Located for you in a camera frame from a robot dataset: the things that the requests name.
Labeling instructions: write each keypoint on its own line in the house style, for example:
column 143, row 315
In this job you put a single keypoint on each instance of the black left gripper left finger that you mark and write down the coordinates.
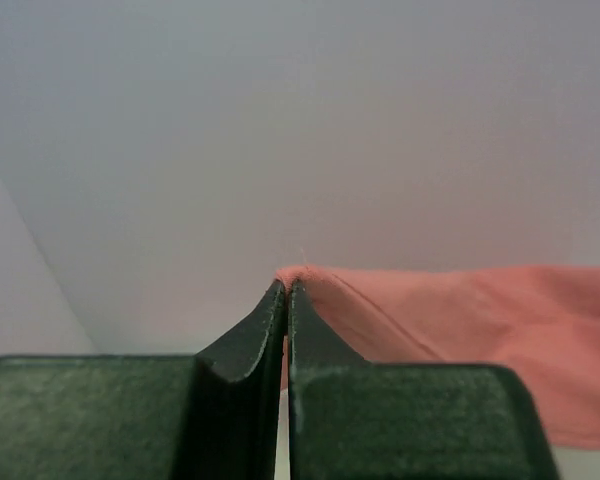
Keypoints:
column 209, row 415

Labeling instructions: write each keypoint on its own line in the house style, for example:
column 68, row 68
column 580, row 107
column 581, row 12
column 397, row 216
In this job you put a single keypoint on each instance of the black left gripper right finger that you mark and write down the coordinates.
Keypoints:
column 350, row 418

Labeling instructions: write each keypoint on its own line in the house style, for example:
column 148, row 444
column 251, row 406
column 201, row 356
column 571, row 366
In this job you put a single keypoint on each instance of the red t shirt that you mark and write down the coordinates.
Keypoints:
column 541, row 321

